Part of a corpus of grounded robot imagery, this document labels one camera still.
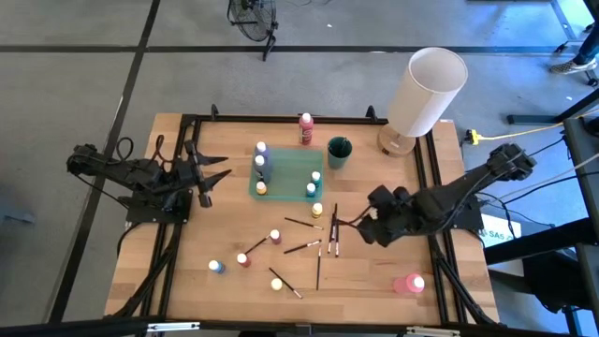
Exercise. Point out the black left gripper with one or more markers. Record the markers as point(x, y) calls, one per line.
point(189, 173)

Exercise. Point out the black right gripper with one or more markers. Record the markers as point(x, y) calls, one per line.
point(388, 215)

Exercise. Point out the large dark blue paint bottle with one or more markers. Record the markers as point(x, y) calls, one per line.
point(262, 171)

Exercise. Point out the small orange paint bottle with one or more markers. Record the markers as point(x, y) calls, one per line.
point(261, 188)

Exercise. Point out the large purple paint bottle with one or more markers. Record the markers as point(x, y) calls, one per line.
point(263, 150)

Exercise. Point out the small green paint bottle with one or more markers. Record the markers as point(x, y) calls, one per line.
point(316, 178)

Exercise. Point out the small blue paint bottle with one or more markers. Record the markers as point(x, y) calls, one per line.
point(311, 189)
point(215, 266)

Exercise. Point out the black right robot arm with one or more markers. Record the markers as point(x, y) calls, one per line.
point(458, 189)

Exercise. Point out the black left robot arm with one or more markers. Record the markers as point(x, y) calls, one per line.
point(135, 175)

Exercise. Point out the large pink paint bottle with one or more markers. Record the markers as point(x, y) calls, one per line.
point(409, 284)

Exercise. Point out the small golden yellow paint bottle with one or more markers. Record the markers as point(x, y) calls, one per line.
point(317, 210)

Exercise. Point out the small magenta paint bottle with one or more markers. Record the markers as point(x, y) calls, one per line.
point(275, 236)

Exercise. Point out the small red paint bottle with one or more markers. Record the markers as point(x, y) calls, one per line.
point(243, 259)

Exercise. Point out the large red paint bottle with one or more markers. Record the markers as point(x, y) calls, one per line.
point(306, 128)

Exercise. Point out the small lemon yellow paint bottle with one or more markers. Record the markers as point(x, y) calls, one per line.
point(276, 284)

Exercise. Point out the dark green cup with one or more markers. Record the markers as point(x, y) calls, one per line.
point(338, 156)

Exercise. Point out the teal translucent plastic tray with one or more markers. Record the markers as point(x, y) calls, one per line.
point(290, 173)

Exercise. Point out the white label sheet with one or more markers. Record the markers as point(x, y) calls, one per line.
point(496, 232)

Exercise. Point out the white shade wooden lamp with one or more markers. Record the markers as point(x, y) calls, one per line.
point(435, 93)

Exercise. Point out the black metal beam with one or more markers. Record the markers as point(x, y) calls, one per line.
point(538, 241)

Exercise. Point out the black floor fan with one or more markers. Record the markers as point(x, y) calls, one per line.
point(252, 19)

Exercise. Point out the black metal stand leg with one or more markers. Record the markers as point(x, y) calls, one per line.
point(538, 118)

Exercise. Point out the black box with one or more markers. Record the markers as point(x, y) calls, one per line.
point(557, 281)

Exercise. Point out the black crossbar silver brackets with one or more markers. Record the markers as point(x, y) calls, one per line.
point(93, 327)

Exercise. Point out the grey metal piece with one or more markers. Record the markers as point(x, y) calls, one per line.
point(18, 218)

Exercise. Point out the person's foot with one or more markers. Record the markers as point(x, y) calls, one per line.
point(573, 67)

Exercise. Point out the black metal stand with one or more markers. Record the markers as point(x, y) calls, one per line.
point(580, 49)

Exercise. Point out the person's leg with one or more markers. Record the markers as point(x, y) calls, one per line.
point(590, 47)

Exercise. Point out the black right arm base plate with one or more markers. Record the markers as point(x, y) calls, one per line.
point(472, 222)

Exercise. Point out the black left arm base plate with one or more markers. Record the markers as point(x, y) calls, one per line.
point(140, 216)

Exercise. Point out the black aluminium table frame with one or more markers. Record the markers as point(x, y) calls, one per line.
point(281, 119)

